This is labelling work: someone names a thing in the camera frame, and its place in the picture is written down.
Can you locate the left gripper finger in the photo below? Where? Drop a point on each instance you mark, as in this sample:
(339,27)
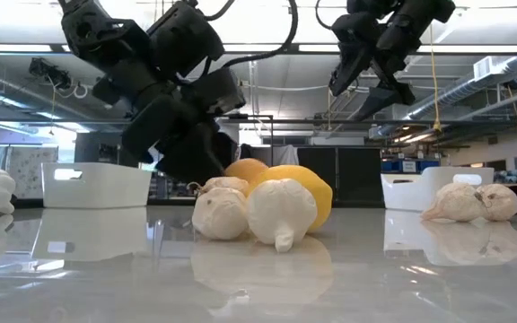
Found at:
(160,125)
(195,154)

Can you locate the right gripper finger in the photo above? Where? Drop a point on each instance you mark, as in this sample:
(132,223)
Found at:
(386,99)
(346,67)

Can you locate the orange fruit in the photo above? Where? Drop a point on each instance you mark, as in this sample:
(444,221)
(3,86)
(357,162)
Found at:
(245,169)

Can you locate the yellow lemon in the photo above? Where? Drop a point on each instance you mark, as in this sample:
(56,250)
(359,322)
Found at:
(317,193)

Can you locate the blue storage bins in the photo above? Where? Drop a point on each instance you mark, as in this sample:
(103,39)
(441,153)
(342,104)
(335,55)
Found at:
(393,166)

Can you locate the dark grey cabinet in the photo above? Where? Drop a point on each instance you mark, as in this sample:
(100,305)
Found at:
(88,148)

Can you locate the black cabinet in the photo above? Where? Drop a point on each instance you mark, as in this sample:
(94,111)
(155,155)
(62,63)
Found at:
(357,175)

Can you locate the white plastic basket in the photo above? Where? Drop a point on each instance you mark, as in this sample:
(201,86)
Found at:
(106,188)
(406,195)

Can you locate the white cloth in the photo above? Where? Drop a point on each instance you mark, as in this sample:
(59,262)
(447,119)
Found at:
(285,154)

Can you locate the black ceiling device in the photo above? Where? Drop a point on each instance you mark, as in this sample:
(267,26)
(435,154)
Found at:
(49,72)

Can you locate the patterned white curtain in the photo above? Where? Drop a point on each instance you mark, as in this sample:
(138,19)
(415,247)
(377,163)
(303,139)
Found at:
(29,170)

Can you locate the long ceiling light strip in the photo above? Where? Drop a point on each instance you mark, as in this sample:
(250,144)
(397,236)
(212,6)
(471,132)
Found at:
(16,47)

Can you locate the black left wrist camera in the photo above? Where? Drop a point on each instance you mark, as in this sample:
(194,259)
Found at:
(216,92)

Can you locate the silver air duct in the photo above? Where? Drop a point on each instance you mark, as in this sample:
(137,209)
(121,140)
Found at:
(465,85)

